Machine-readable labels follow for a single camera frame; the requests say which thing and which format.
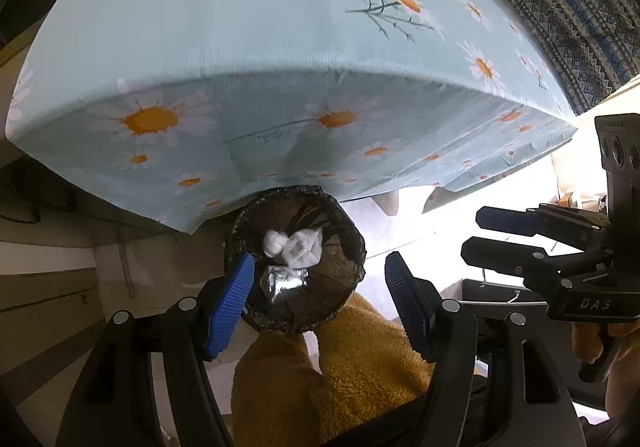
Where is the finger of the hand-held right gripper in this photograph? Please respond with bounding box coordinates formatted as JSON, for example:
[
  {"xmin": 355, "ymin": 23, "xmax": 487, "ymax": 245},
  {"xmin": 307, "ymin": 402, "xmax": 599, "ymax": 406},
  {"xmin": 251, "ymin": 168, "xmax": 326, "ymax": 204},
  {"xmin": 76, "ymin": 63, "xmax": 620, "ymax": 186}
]
[
  {"xmin": 460, "ymin": 236, "xmax": 616, "ymax": 300},
  {"xmin": 475, "ymin": 204, "xmax": 612, "ymax": 240}
]

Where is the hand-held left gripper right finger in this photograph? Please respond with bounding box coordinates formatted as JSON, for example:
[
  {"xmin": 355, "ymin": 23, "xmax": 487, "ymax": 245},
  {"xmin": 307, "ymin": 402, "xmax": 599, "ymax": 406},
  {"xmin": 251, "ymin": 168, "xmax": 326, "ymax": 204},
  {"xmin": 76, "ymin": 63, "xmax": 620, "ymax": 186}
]
[{"xmin": 384, "ymin": 251, "xmax": 588, "ymax": 447}]

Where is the large white crumpled tissue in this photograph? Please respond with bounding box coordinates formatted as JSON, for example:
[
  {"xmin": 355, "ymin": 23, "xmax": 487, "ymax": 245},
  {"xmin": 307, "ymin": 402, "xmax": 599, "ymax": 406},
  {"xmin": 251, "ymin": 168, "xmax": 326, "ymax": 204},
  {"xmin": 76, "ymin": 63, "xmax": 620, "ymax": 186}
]
[{"xmin": 281, "ymin": 228, "xmax": 324, "ymax": 269}]

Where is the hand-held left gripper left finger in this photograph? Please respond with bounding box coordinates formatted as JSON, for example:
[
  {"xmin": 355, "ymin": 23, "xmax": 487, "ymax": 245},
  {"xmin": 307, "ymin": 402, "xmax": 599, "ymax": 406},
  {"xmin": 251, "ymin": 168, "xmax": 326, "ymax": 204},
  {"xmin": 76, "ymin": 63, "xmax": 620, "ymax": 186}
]
[{"xmin": 55, "ymin": 252, "xmax": 257, "ymax": 447}]

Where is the person's right hand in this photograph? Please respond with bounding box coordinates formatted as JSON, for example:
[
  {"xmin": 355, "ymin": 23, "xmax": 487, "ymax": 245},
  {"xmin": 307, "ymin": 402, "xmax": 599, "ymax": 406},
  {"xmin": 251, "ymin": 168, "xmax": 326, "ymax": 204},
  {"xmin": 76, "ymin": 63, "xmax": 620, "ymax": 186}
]
[{"xmin": 571, "ymin": 321, "xmax": 640, "ymax": 368}]

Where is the trash bin with black bag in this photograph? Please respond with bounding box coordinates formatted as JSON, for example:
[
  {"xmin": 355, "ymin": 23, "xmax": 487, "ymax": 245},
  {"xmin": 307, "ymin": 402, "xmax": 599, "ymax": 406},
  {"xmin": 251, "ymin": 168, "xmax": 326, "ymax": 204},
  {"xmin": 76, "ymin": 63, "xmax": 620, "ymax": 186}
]
[{"xmin": 224, "ymin": 185, "xmax": 367, "ymax": 334}]

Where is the beige cabinet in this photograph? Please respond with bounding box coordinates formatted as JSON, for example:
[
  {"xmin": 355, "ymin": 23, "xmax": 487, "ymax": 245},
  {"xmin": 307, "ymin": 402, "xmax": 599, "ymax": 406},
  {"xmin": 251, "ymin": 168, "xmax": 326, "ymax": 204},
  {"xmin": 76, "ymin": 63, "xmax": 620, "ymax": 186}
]
[{"xmin": 0, "ymin": 219, "xmax": 136, "ymax": 408}]

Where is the small white tissue ball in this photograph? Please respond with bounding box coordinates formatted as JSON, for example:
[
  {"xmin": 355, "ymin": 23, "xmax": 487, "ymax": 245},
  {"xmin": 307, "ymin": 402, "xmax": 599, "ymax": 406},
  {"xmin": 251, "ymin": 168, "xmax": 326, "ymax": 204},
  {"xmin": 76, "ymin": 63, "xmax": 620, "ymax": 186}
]
[{"xmin": 262, "ymin": 229, "xmax": 292, "ymax": 259}]

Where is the daisy print blue tablecloth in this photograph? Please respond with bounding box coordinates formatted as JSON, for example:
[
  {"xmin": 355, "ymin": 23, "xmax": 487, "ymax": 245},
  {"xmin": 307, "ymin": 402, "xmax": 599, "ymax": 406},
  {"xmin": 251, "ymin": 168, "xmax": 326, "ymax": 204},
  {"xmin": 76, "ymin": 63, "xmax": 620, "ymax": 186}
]
[{"xmin": 5, "ymin": 0, "xmax": 578, "ymax": 235}]

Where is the crumpled silver foil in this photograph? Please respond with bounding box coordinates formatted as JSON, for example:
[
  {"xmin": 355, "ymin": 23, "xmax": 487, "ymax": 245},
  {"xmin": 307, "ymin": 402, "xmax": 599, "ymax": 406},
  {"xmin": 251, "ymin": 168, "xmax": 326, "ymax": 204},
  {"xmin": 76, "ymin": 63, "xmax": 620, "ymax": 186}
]
[{"xmin": 259, "ymin": 264, "xmax": 307, "ymax": 302}]

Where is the person's right forearm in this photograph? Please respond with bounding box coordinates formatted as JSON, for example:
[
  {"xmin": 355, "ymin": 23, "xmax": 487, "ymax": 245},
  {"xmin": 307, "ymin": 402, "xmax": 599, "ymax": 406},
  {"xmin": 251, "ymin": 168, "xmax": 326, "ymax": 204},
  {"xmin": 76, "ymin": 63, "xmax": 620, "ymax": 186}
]
[{"xmin": 606, "ymin": 352, "xmax": 640, "ymax": 423}]

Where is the blue patterned woven cloth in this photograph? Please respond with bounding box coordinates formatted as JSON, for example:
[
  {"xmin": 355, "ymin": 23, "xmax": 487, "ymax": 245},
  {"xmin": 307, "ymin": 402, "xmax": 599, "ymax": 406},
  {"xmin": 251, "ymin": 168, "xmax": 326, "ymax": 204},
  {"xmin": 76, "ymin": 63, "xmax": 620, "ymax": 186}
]
[{"xmin": 495, "ymin": 0, "xmax": 640, "ymax": 115}]

